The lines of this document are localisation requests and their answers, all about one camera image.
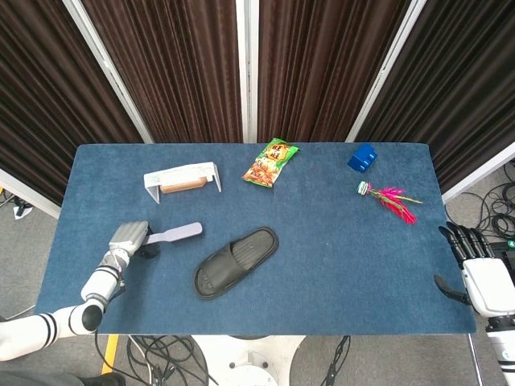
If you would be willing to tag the grey cleaning brush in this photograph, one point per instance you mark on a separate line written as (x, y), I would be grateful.
(181, 232)

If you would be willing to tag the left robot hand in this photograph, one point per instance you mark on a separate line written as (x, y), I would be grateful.
(126, 237)

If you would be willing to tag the yellow floor tape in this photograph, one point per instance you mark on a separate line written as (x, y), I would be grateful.
(110, 354)

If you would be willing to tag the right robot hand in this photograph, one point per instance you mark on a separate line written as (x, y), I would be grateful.
(484, 285)

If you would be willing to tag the blue toy building brick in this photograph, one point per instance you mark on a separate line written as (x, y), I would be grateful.
(360, 158)

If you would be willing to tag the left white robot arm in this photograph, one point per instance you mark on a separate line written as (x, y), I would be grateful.
(100, 281)

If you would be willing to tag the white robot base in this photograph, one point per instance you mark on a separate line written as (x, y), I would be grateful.
(257, 362)

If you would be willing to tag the pink feather shuttlecock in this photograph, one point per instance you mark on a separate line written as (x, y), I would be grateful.
(392, 199)

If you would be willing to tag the brown pleated screen panel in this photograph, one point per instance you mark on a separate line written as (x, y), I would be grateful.
(173, 68)
(322, 68)
(462, 88)
(48, 100)

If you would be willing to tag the black electronics box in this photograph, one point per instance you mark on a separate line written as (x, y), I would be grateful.
(505, 251)

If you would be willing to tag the green snack bag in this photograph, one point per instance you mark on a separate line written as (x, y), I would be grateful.
(269, 165)

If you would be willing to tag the white screen post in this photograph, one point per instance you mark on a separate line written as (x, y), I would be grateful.
(386, 68)
(247, 68)
(108, 68)

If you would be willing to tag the black rubber slide sandal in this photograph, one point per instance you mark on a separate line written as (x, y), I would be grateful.
(241, 257)

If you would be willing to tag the white mesh metal rack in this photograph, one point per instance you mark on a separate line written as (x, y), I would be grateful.
(177, 172)

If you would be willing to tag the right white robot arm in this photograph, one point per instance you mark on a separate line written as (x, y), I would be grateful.
(503, 350)

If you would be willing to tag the blue fabric table cover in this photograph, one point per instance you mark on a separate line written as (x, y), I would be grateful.
(322, 261)

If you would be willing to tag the white screen bottom rail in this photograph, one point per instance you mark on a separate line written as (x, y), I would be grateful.
(479, 177)
(28, 193)

